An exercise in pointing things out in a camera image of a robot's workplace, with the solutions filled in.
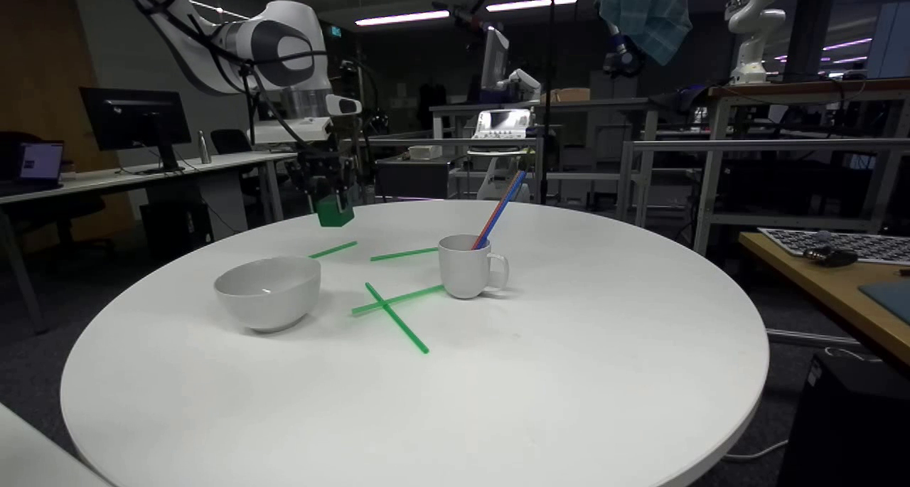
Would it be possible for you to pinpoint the white cable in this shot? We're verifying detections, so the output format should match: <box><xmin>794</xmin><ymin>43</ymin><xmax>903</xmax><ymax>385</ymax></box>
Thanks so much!
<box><xmin>724</xmin><ymin>439</ymin><xmax>791</xmax><ymax>462</ymax></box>

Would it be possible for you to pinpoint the dark computer mouse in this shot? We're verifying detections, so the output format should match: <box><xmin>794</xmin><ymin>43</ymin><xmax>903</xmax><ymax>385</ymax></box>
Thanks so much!
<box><xmin>803</xmin><ymin>245</ymin><xmax>860</xmax><ymax>268</ymax></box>

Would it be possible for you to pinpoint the teal desk mat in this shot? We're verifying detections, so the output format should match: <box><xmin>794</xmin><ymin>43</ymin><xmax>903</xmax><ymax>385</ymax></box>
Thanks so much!
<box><xmin>857</xmin><ymin>280</ymin><xmax>910</xmax><ymax>326</ymax></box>

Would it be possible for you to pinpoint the ceiling light strip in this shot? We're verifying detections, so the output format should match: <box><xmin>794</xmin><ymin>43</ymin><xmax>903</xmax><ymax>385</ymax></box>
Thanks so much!
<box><xmin>354</xmin><ymin>9</ymin><xmax>451</xmax><ymax>28</ymax></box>
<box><xmin>486</xmin><ymin>0</ymin><xmax>579</xmax><ymax>14</ymax></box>

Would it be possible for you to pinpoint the teal checked cloth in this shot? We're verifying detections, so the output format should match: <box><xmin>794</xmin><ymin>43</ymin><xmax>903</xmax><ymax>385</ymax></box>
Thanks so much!
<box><xmin>598</xmin><ymin>0</ymin><xmax>694</xmax><ymax>67</ymax></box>

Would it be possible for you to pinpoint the blue straw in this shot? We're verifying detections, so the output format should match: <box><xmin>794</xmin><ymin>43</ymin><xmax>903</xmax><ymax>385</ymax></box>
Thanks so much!
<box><xmin>475</xmin><ymin>170</ymin><xmax>529</xmax><ymax>250</ymax></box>

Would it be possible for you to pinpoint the white desk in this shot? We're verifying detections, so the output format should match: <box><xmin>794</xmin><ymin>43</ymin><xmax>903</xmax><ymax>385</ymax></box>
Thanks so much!
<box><xmin>0</xmin><ymin>150</ymin><xmax>298</xmax><ymax>335</ymax></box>

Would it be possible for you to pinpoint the black pole stand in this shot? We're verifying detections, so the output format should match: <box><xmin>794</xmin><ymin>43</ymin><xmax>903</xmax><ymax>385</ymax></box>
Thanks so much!
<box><xmin>542</xmin><ymin>0</ymin><xmax>564</xmax><ymax>205</ymax></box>

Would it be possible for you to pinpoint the laptop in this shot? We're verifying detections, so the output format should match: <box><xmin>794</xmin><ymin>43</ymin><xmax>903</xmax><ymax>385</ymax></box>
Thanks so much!
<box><xmin>0</xmin><ymin>140</ymin><xmax>66</xmax><ymax>195</ymax></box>

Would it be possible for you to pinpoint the red straw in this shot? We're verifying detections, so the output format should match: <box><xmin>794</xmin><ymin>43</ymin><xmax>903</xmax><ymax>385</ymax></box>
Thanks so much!
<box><xmin>470</xmin><ymin>168</ymin><xmax>524</xmax><ymax>250</ymax></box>

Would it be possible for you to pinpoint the keyboard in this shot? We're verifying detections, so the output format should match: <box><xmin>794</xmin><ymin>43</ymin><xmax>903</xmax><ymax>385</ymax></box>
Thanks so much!
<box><xmin>757</xmin><ymin>227</ymin><xmax>910</xmax><ymax>266</ymax></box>

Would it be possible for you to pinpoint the wooden desk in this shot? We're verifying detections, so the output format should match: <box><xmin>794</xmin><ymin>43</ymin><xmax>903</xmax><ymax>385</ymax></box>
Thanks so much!
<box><xmin>737</xmin><ymin>230</ymin><xmax>910</xmax><ymax>375</ymax></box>

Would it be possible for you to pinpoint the black monitor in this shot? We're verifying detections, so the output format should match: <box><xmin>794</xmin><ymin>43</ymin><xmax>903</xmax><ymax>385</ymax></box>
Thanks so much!
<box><xmin>79</xmin><ymin>86</ymin><xmax>193</xmax><ymax>174</ymax></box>

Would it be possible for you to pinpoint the white mug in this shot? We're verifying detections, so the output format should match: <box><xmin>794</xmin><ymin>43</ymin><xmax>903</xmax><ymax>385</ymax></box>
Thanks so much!
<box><xmin>437</xmin><ymin>234</ymin><xmax>510</xmax><ymax>301</ymax></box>

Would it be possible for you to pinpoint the white bowl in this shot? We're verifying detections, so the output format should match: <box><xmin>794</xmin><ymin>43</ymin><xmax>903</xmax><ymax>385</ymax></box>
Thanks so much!
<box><xmin>213</xmin><ymin>256</ymin><xmax>322</xmax><ymax>333</ymax></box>

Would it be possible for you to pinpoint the green straw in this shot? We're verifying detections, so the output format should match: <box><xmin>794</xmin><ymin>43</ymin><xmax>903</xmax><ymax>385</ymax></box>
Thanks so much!
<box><xmin>350</xmin><ymin>284</ymin><xmax>446</xmax><ymax>316</ymax></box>
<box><xmin>364</xmin><ymin>282</ymin><xmax>431</xmax><ymax>355</ymax></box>
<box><xmin>370</xmin><ymin>247</ymin><xmax>440</xmax><ymax>263</ymax></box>
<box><xmin>309</xmin><ymin>240</ymin><xmax>359</xmax><ymax>259</ymax></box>

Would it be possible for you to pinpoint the black box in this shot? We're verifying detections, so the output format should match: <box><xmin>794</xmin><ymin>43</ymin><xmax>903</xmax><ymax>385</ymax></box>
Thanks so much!
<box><xmin>776</xmin><ymin>350</ymin><xmax>910</xmax><ymax>487</ymax></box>

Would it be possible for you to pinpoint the grey metal frame table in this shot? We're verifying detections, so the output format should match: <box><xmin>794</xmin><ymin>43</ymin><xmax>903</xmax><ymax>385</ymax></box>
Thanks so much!
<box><xmin>617</xmin><ymin>78</ymin><xmax>910</xmax><ymax>255</ymax></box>

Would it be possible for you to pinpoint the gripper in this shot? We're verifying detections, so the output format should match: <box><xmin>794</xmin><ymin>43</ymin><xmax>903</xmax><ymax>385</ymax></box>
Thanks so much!
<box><xmin>287</xmin><ymin>149</ymin><xmax>358</xmax><ymax>215</ymax></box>

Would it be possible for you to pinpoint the black office chair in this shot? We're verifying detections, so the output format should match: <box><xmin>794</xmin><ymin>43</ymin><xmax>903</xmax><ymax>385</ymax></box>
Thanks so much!
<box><xmin>210</xmin><ymin>128</ymin><xmax>252</xmax><ymax>156</ymax></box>

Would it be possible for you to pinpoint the black computer tower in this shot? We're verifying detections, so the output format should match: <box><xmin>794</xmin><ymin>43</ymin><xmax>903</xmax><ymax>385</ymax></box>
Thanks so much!
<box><xmin>139</xmin><ymin>200</ymin><xmax>215</xmax><ymax>262</ymax></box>

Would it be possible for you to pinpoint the white table corner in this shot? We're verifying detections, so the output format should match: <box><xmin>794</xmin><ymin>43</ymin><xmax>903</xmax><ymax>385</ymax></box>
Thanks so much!
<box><xmin>0</xmin><ymin>402</ymin><xmax>116</xmax><ymax>487</ymax></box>

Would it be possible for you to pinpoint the green block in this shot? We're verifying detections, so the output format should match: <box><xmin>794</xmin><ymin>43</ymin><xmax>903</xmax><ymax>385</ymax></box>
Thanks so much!
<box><xmin>316</xmin><ymin>194</ymin><xmax>355</xmax><ymax>228</ymax></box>

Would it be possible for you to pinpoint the white medical cart machine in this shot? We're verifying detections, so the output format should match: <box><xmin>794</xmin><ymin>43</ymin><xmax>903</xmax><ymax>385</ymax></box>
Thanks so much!
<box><xmin>466</xmin><ymin>26</ymin><xmax>544</xmax><ymax>205</ymax></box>

